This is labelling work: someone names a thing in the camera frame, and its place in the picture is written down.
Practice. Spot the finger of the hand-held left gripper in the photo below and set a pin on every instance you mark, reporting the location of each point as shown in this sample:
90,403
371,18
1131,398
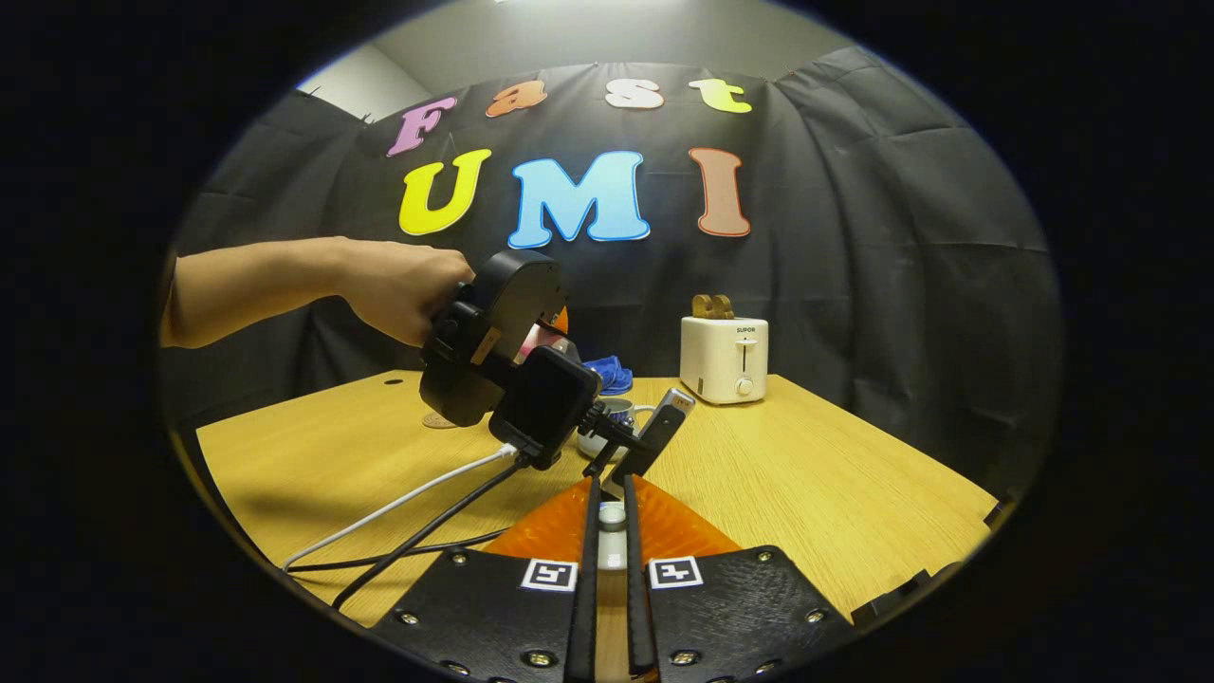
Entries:
561,320

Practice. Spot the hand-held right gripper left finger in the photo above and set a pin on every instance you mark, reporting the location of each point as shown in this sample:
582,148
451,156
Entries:
585,617

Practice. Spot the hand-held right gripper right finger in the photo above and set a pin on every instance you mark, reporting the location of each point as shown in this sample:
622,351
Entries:
640,617

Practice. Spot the white blue teacup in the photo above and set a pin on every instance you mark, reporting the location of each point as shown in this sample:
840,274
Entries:
618,415

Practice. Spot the round cork coaster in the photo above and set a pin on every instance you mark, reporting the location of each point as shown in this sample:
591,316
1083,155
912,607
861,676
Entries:
438,421

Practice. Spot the blue folded towel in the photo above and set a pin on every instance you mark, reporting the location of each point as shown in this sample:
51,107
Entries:
612,375

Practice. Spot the brown bread slice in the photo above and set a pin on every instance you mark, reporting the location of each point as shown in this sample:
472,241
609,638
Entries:
703,307
726,307

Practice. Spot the white toaster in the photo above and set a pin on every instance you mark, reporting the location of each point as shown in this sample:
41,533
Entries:
721,365

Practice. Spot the black backdrop cloth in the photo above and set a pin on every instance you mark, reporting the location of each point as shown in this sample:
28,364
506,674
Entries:
854,285

